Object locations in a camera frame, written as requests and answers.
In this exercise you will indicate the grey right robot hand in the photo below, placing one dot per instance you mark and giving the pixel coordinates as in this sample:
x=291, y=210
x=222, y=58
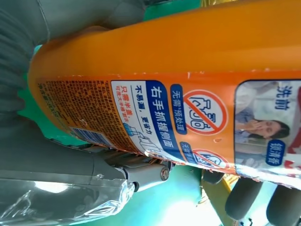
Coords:
x=47, y=156

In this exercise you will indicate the yellow film-wrapped box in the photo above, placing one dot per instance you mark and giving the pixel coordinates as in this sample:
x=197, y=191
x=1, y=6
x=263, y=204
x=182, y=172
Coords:
x=217, y=199

